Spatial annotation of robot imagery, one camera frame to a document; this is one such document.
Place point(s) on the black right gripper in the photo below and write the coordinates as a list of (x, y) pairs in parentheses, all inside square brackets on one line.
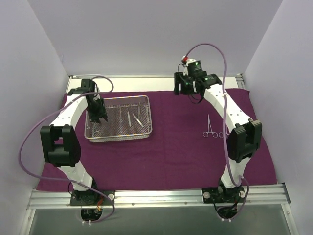
[(177, 83)]

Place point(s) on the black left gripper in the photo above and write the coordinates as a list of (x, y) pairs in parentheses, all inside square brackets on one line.
[(98, 115)]

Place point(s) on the steel forceps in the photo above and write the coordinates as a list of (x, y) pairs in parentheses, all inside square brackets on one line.
[(222, 133), (209, 131), (96, 130)]

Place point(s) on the metal mesh instrument tray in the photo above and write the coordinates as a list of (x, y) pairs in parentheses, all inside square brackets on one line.
[(117, 127)]

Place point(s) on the steel tweezers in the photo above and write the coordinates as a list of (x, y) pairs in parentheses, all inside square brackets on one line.
[(139, 122)]

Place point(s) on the purple cloth wrap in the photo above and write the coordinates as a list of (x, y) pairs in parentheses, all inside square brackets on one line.
[(174, 156)]

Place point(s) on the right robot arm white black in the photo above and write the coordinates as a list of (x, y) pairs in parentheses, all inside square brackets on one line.
[(241, 134)]

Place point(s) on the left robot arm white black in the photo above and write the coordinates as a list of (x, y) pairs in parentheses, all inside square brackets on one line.
[(61, 146)]

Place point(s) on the steel scalpel handle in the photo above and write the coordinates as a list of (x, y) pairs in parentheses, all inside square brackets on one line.
[(129, 118)]

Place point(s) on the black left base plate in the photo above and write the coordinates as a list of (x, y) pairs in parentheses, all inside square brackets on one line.
[(91, 198)]

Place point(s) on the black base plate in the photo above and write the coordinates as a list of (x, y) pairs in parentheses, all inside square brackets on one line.
[(91, 198), (218, 195)]

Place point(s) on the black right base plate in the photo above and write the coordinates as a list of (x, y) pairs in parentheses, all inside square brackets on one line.
[(218, 195)]

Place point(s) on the aluminium front rail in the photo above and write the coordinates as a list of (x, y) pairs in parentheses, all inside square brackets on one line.
[(258, 195)]

